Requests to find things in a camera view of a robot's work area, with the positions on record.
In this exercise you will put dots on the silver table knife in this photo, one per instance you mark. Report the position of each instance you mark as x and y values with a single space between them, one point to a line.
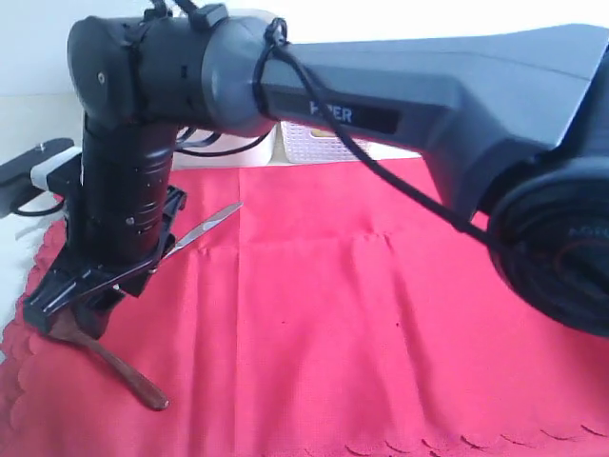
210 223

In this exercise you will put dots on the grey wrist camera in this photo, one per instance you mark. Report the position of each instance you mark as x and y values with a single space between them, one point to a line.
53 166

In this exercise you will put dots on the yellow lemon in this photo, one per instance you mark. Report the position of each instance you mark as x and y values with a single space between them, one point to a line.
318 133

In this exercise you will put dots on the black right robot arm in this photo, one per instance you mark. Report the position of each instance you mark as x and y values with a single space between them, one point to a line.
505 137

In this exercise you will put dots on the red tablecloth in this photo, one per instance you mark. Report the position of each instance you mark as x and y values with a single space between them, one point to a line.
330 316

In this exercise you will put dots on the cream plastic bin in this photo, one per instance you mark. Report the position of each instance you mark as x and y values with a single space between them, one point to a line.
201 149

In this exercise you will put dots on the white perforated plastic basket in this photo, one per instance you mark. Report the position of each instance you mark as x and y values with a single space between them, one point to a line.
301 148

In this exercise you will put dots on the dark wooden spoon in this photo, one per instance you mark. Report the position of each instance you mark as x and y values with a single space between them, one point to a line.
65 329

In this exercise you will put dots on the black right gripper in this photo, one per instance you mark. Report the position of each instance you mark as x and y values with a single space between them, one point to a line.
118 227

